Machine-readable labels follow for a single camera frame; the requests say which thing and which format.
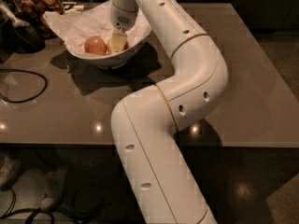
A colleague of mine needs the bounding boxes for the white sneaker right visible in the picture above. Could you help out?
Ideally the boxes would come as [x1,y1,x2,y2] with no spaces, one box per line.
[40,166,67,211]

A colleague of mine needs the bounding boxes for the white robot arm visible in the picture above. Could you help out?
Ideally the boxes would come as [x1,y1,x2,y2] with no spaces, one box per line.
[111,0,228,224]

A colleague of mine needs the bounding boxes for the white sneaker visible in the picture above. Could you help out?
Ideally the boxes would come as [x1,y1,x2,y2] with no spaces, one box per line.
[0,155,21,190]
[40,166,67,211]

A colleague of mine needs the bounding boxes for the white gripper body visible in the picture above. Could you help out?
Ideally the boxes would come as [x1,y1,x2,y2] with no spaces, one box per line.
[110,2,139,31]

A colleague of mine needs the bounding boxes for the glass jar of nuts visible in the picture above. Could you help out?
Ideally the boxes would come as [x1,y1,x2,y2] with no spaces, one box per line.
[13,0,64,39]

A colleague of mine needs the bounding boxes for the black cable on table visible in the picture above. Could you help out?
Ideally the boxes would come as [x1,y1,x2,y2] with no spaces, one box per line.
[0,68,49,105]

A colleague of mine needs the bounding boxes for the small white items behind bowl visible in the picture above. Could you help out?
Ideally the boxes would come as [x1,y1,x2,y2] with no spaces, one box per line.
[63,2,85,13]

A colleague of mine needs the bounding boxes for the yellow-red apple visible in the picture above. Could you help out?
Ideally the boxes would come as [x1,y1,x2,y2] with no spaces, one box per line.
[107,39,129,54]

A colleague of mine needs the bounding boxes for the white sneaker left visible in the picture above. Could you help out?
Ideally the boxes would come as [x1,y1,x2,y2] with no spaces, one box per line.
[0,155,21,190]

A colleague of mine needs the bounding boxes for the black cables on floor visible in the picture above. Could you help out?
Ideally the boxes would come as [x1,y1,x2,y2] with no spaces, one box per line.
[0,159,129,224]

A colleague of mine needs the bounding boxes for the white ceramic bowl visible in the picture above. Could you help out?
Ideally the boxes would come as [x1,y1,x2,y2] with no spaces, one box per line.
[64,0,153,70]

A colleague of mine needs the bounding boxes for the white tissue paper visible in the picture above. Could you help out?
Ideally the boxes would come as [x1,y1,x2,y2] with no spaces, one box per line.
[42,0,153,54]

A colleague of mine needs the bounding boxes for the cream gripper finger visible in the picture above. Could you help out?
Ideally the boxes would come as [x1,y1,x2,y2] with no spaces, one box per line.
[110,29,127,54]

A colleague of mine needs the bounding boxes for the red apple left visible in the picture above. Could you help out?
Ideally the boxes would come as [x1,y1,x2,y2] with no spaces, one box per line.
[84,35,107,55]

